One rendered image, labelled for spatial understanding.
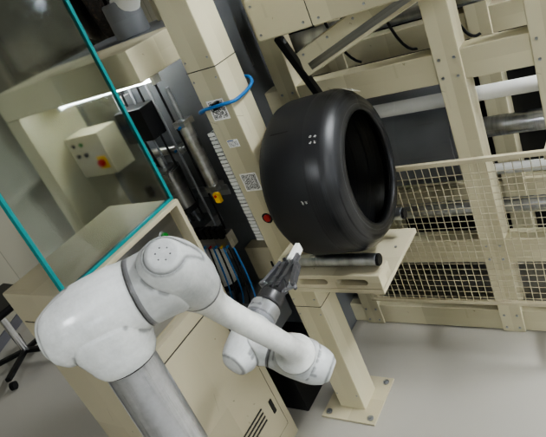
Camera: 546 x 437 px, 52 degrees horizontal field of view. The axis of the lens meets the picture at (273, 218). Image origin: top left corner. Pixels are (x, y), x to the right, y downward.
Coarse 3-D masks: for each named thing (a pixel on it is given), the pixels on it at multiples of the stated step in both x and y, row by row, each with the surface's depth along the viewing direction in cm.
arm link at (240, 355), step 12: (228, 336) 149; (240, 336) 146; (228, 348) 145; (240, 348) 144; (252, 348) 144; (264, 348) 144; (228, 360) 144; (240, 360) 143; (252, 360) 144; (264, 360) 145; (240, 372) 145
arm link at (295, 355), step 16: (224, 304) 117; (240, 304) 124; (224, 320) 120; (240, 320) 122; (256, 320) 125; (256, 336) 125; (272, 336) 127; (288, 336) 131; (304, 336) 141; (272, 352) 144; (288, 352) 131; (304, 352) 137; (320, 352) 142; (272, 368) 145; (288, 368) 138; (304, 368) 138; (320, 368) 140; (320, 384) 142
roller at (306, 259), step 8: (304, 256) 206; (312, 256) 204; (320, 256) 202; (328, 256) 200; (336, 256) 198; (344, 256) 196; (352, 256) 194; (360, 256) 192; (368, 256) 190; (376, 256) 189; (304, 264) 206; (312, 264) 204; (320, 264) 202; (328, 264) 200; (336, 264) 198; (344, 264) 196; (352, 264) 194; (360, 264) 193; (368, 264) 191; (376, 264) 189
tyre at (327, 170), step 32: (320, 96) 181; (352, 96) 185; (288, 128) 178; (320, 128) 171; (352, 128) 213; (384, 128) 204; (288, 160) 174; (320, 160) 169; (352, 160) 220; (384, 160) 212; (288, 192) 175; (320, 192) 170; (352, 192) 174; (384, 192) 213; (288, 224) 181; (320, 224) 176; (352, 224) 175; (384, 224) 192
